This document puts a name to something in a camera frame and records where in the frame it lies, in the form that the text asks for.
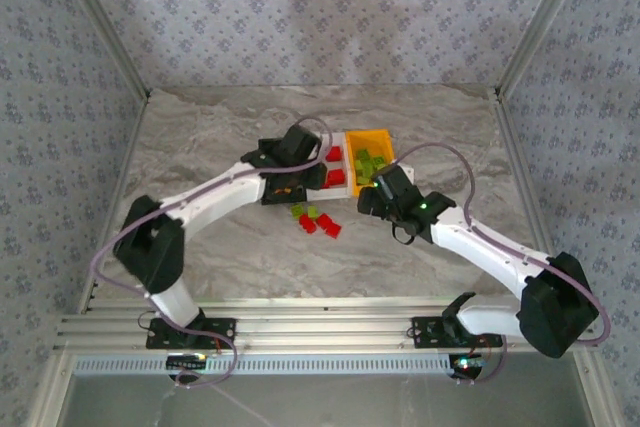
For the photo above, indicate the green lego brick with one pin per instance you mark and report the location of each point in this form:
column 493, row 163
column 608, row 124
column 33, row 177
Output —
column 378, row 162
column 364, row 178
column 365, row 166
column 361, row 153
column 313, row 211
column 298, row 210

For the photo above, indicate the red lego brick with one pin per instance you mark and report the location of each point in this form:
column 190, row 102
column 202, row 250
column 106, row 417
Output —
column 307, row 223
column 336, row 177
column 325, row 221
column 334, row 153
column 332, row 231

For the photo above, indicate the yellow lego brick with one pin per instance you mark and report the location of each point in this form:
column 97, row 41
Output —
column 282, row 191

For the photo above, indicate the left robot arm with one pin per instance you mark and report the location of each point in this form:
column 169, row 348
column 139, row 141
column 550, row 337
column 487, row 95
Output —
column 210, row 197

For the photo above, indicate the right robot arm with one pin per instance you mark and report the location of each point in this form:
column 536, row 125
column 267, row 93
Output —
column 480, row 247

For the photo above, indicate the white plastic bin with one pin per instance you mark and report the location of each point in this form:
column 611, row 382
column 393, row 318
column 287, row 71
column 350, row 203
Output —
column 335, row 193

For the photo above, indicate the black plastic bin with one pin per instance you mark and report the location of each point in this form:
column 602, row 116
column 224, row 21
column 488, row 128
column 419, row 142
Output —
column 285, row 199

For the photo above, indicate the orange plastic bin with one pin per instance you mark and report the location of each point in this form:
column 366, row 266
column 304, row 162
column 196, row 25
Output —
column 370, row 139

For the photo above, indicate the small circuit board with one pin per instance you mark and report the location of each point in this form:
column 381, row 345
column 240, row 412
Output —
column 467, row 364
column 187, row 362

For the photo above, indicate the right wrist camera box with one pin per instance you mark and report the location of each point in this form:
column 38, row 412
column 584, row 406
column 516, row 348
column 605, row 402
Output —
column 406, row 173

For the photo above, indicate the aluminium table side rail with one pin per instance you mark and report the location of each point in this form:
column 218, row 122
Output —
column 131, row 147
column 515, row 147

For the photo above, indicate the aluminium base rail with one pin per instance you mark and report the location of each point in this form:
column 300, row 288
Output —
column 325, row 327

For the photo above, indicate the aluminium frame leg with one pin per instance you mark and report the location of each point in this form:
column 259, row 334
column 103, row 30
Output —
column 597, row 392
column 50, row 392

